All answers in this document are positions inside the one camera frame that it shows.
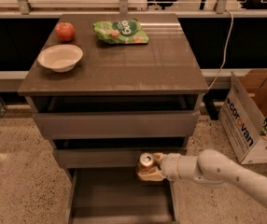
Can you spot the cardboard box with lettering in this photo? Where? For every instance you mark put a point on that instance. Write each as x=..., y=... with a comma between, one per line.
x=243, y=114

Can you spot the white bowl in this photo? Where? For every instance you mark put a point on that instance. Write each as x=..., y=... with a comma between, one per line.
x=60, y=58

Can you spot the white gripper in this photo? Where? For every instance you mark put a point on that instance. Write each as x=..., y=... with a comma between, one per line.
x=170, y=166

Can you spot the top drawer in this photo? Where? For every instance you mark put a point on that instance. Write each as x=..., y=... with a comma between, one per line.
x=136, y=124

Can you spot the middle drawer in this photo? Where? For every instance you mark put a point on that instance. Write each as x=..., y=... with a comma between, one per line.
x=115, y=152

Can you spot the red apple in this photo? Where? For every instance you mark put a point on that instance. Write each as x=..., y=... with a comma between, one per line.
x=65, y=31

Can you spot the orange soda can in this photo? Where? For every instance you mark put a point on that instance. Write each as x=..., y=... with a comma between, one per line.
x=145, y=163

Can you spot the drawer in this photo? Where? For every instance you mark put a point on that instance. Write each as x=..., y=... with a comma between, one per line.
x=136, y=124
x=115, y=152
x=117, y=196

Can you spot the grey drawer cabinet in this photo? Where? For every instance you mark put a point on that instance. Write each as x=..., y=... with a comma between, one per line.
x=162, y=75

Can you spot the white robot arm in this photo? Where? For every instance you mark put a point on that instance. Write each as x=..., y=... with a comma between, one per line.
x=210, y=168

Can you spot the bottom drawer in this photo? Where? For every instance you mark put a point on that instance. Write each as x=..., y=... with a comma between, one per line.
x=117, y=196

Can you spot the green chip bag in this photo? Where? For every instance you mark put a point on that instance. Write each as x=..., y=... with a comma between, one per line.
x=120, y=32

